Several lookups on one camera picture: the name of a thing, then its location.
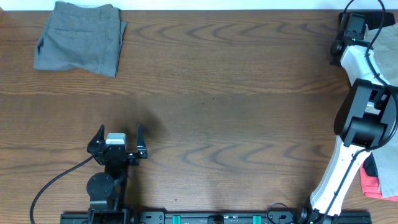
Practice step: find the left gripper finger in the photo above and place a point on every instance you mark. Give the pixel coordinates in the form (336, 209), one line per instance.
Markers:
(98, 139)
(141, 146)

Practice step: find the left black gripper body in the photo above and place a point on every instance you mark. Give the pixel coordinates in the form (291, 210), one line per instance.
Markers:
(115, 151)

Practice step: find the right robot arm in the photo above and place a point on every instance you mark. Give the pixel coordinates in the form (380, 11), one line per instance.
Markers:
(367, 120)

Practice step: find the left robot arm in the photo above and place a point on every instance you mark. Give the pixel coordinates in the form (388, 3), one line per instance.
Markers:
(107, 189)

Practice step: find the black folded garment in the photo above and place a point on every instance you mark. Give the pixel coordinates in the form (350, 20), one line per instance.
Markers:
(373, 19)

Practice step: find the folded grey shorts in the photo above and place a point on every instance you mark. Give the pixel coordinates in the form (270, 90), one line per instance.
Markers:
(88, 38)

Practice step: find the red folded garment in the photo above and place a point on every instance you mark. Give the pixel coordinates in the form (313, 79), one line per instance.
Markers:
(370, 186)

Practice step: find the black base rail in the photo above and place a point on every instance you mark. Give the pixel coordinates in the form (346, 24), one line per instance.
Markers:
(283, 217)

